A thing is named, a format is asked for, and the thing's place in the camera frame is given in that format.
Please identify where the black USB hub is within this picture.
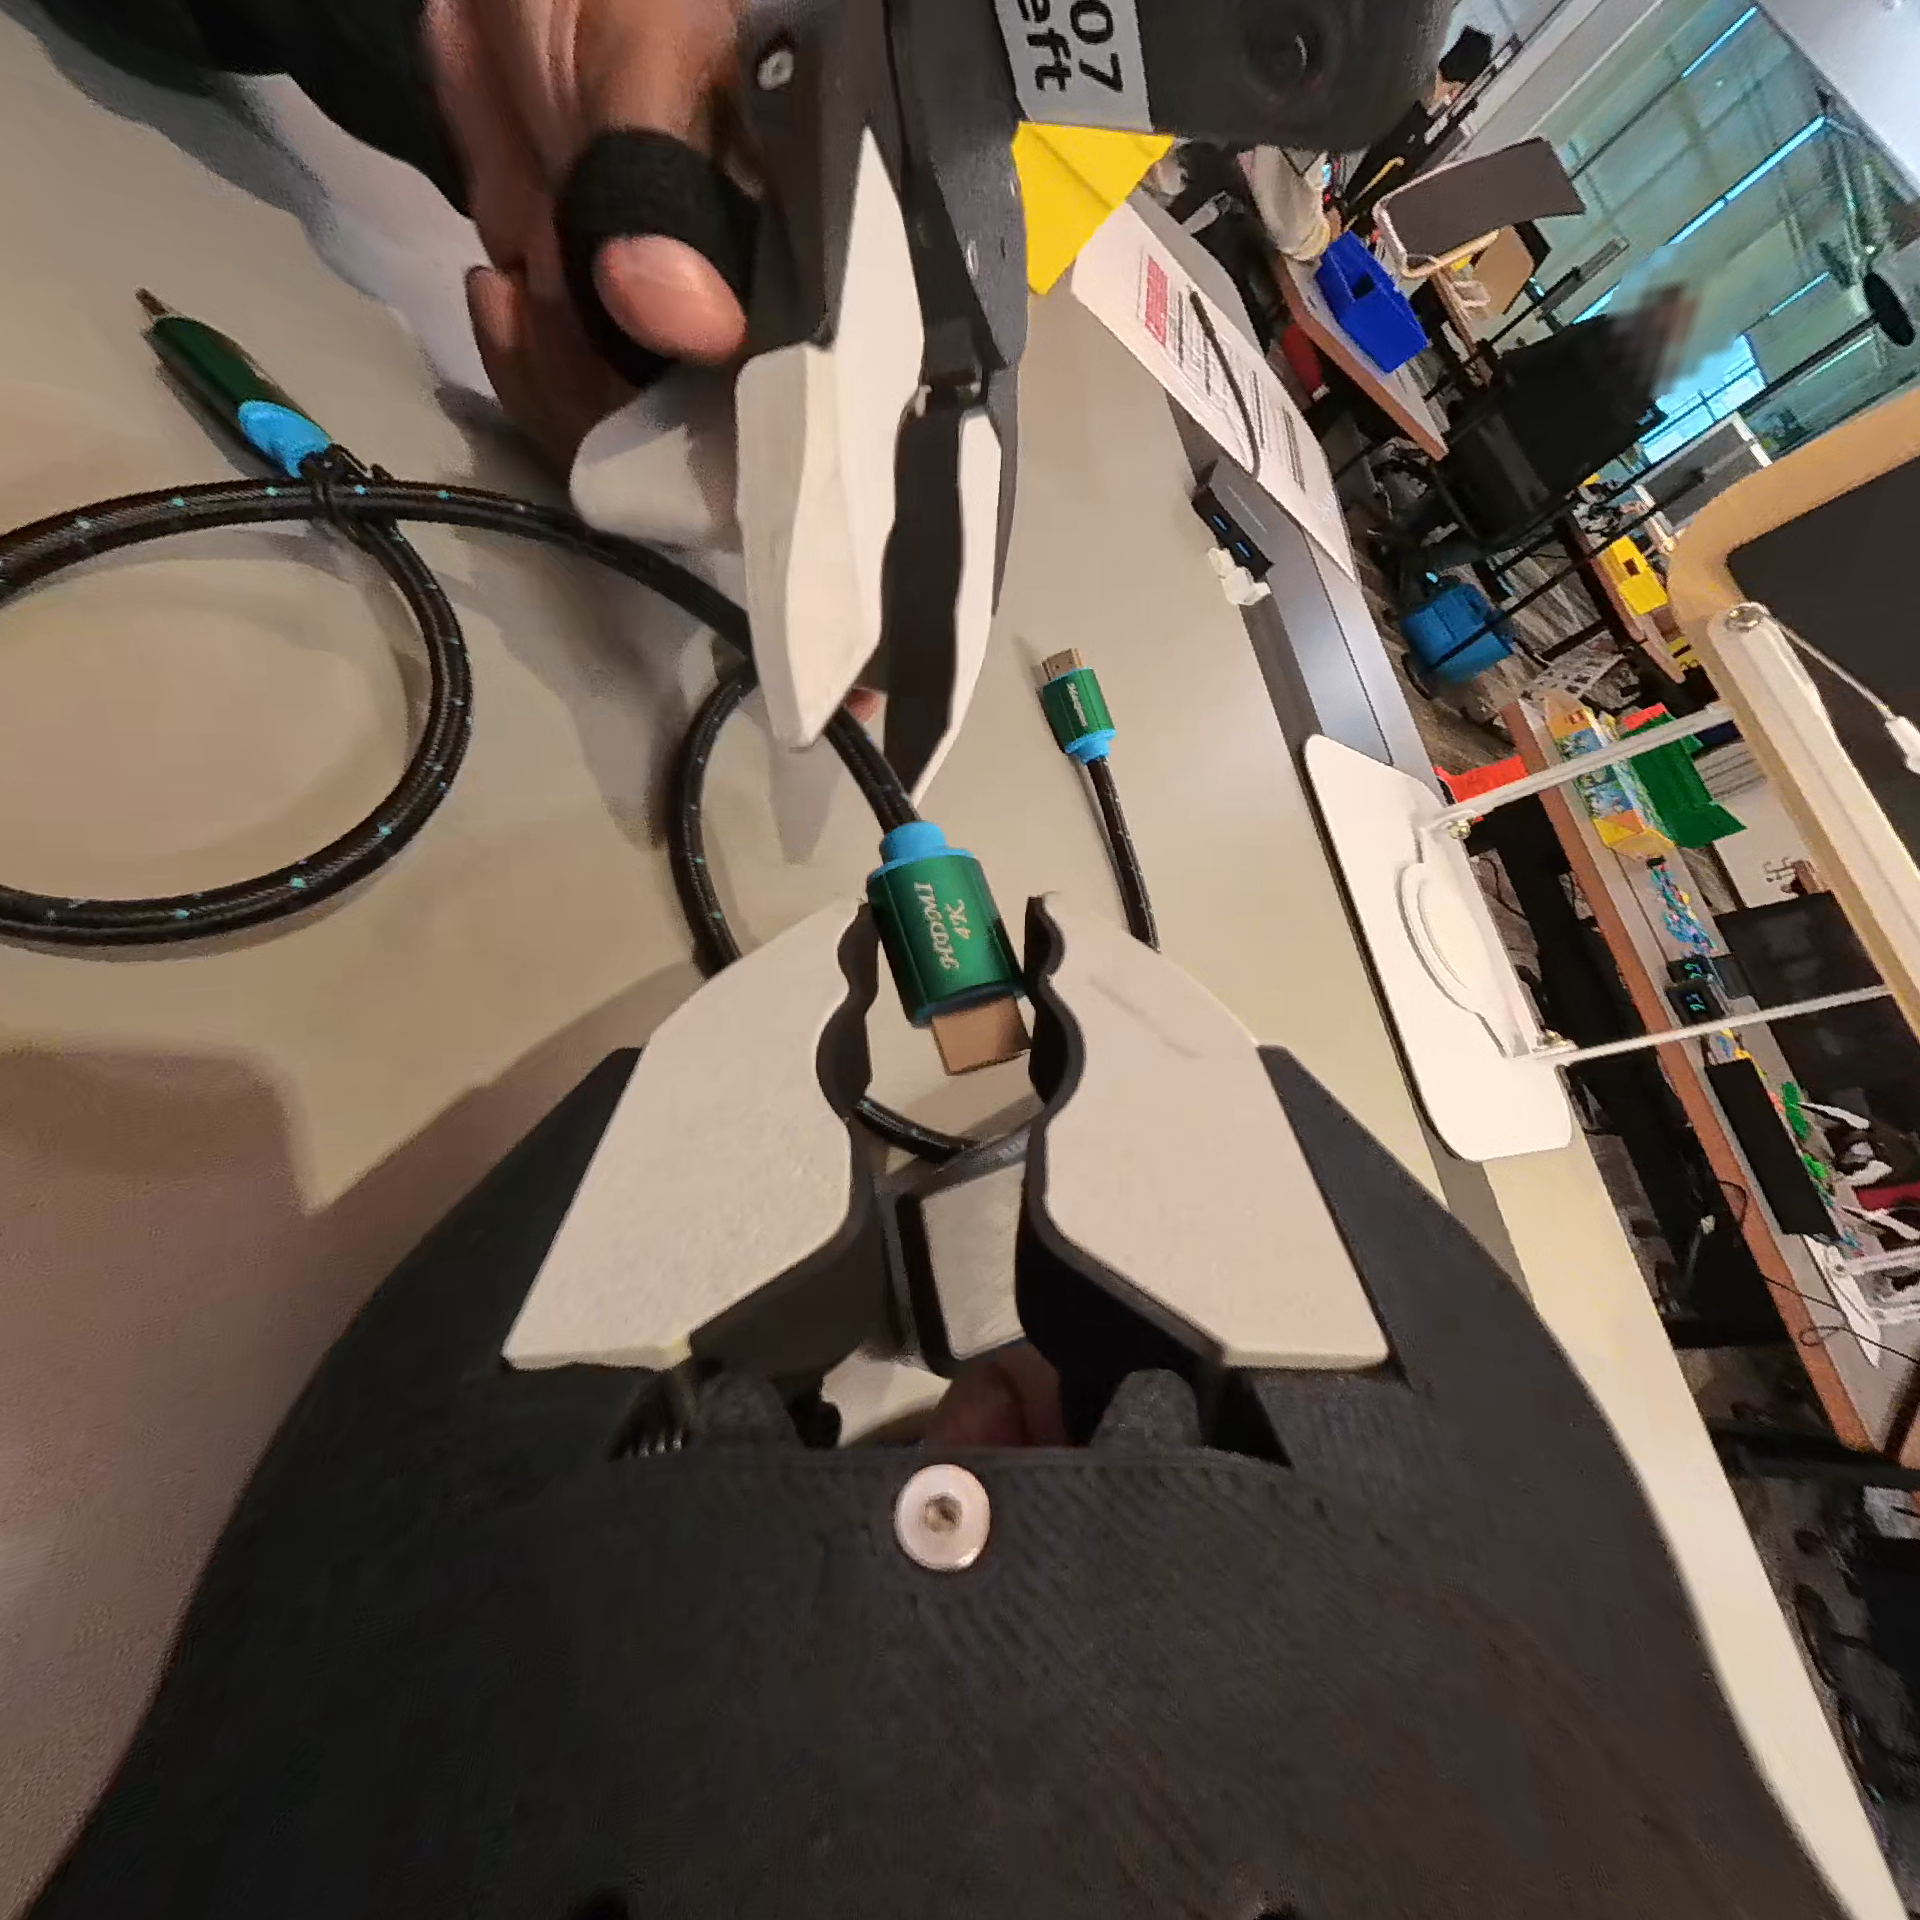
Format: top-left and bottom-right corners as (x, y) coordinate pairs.
(1194, 461), (1280, 585)

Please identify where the blue storage bin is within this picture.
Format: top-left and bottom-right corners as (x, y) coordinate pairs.
(1315, 231), (1434, 378)

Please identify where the short braided green-plug cable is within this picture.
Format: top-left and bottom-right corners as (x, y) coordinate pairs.
(676, 646), (1156, 1164)

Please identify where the wooden background desk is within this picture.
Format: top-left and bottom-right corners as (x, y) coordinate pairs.
(1502, 699), (1920, 1463)

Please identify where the black three-port switch box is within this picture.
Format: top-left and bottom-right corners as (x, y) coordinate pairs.
(879, 1119), (1054, 1374)

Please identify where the person's left forearm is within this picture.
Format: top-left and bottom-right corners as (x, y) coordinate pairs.
(31, 0), (470, 203)

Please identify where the white paper sheet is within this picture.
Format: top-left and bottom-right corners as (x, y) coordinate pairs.
(1071, 189), (1358, 579)

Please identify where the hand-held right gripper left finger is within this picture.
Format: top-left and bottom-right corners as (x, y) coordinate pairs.
(499, 897), (905, 1379)

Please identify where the laminated printed sheet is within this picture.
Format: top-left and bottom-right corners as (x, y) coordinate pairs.
(1136, 237), (1338, 528)

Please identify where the long braided green-plug cable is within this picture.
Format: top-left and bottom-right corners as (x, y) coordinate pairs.
(0, 285), (1039, 1080)

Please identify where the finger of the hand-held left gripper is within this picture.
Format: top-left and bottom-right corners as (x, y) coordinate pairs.
(884, 385), (1013, 804)
(734, 126), (925, 752)

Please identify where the thin black cable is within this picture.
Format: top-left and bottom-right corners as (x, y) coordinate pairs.
(1187, 288), (1275, 469)

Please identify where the yellow plastic bin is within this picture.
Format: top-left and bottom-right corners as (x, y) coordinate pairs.
(1013, 122), (1177, 297)

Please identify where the wood-rimmed dark panel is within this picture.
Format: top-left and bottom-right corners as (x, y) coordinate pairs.
(1661, 408), (1920, 964)

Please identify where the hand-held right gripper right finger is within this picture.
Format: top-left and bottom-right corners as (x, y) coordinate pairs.
(1016, 892), (1394, 1379)

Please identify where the person's left hand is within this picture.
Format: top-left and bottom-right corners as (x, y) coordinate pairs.
(420, 0), (757, 469)

